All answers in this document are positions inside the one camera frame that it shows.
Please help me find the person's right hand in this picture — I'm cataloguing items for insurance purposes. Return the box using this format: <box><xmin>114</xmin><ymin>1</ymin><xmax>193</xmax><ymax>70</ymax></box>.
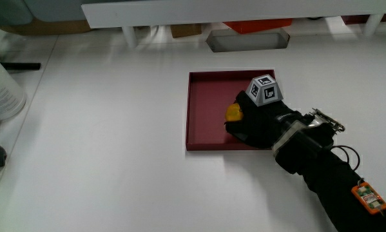
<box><xmin>225</xmin><ymin>74</ymin><xmax>305</xmax><ymax>150</ymax></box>

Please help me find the orange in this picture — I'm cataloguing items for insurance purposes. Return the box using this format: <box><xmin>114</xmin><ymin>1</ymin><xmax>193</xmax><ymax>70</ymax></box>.
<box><xmin>225</xmin><ymin>102</ymin><xmax>244</xmax><ymax>122</ymax></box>

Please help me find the dark red square plate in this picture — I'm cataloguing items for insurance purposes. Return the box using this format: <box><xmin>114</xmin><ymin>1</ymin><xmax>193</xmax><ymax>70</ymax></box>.
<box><xmin>185</xmin><ymin>69</ymin><xmax>276</xmax><ymax>151</ymax></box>

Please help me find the person's right forearm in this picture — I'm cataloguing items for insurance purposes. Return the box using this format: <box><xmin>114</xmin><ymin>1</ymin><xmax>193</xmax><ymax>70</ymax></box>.
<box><xmin>271</xmin><ymin>108</ymin><xmax>386</xmax><ymax>232</ymax></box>

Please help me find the grey rectangular tray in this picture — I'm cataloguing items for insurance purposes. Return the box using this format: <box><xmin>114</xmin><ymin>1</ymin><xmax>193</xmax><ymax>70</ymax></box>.
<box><xmin>206</xmin><ymin>28</ymin><xmax>291</xmax><ymax>53</ymax></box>

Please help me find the orange-red box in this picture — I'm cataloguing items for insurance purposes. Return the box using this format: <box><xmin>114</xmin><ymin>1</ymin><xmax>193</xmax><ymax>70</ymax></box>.
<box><xmin>223</xmin><ymin>18</ymin><xmax>293</xmax><ymax>35</ymax></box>

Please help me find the small cardboard box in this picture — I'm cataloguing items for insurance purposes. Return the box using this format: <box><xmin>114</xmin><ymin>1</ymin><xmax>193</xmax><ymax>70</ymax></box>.
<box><xmin>169</xmin><ymin>23</ymin><xmax>202</xmax><ymax>39</ymax></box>

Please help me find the white shelf with legs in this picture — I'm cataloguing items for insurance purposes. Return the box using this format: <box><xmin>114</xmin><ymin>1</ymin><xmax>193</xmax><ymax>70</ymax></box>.
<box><xmin>81</xmin><ymin>0</ymin><xmax>386</xmax><ymax>49</ymax></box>

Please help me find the orange sensor module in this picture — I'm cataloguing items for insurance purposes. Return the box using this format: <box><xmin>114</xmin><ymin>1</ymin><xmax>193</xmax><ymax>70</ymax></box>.
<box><xmin>351</xmin><ymin>181</ymin><xmax>386</xmax><ymax>215</ymax></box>

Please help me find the brown cardboard sheet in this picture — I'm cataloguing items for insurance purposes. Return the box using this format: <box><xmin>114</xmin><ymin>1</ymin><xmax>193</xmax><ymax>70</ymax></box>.
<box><xmin>0</xmin><ymin>18</ymin><xmax>92</xmax><ymax>36</ymax></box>

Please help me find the black bar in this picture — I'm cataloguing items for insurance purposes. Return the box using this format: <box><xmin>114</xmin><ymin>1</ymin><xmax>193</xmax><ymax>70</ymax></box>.
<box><xmin>1</xmin><ymin>62</ymin><xmax>42</xmax><ymax>71</ymax></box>

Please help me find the grey-blue container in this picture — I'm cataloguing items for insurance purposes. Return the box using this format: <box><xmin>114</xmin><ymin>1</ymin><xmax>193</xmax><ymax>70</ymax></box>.
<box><xmin>0</xmin><ymin>0</ymin><xmax>84</xmax><ymax>26</ymax></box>

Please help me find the white plastic bottle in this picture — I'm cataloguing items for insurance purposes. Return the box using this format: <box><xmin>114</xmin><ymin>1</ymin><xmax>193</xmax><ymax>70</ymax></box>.
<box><xmin>0</xmin><ymin>47</ymin><xmax>27</xmax><ymax>122</ymax></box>

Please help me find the black cable loop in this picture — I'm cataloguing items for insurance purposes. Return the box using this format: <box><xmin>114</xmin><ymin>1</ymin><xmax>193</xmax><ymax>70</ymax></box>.
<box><xmin>329</xmin><ymin>144</ymin><xmax>362</xmax><ymax>172</ymax></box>

